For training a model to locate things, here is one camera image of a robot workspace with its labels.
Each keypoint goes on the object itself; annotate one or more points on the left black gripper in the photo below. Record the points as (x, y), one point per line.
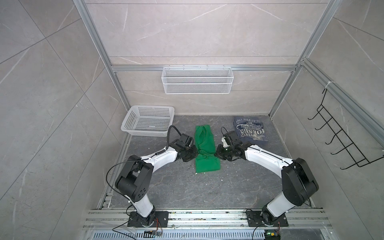
(195, 153)

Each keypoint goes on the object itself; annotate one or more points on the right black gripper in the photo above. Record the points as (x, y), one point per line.
(218, 153)

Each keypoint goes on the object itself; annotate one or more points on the green tank top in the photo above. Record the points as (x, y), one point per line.
(206, 161)

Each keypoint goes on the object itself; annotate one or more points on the blue-grey tank top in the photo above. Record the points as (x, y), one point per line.
(250, 129)

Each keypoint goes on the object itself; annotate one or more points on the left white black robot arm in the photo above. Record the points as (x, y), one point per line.
(135, 177)

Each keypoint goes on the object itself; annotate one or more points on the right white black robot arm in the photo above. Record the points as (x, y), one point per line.
(298, 181)

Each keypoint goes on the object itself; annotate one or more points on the white plastic laundry basket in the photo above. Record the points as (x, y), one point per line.
(148, 121)

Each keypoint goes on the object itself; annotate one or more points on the white wire mesh shelf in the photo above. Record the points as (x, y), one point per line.
(197, 80)

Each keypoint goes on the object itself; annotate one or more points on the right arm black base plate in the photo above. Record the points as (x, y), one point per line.
(256, 218)

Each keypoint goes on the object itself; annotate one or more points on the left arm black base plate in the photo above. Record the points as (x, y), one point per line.
(148, 219)

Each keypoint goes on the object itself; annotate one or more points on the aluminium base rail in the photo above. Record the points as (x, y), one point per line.
(217, 224)

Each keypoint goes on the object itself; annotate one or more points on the black wire hook rack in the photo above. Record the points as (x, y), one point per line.
(340, 134)

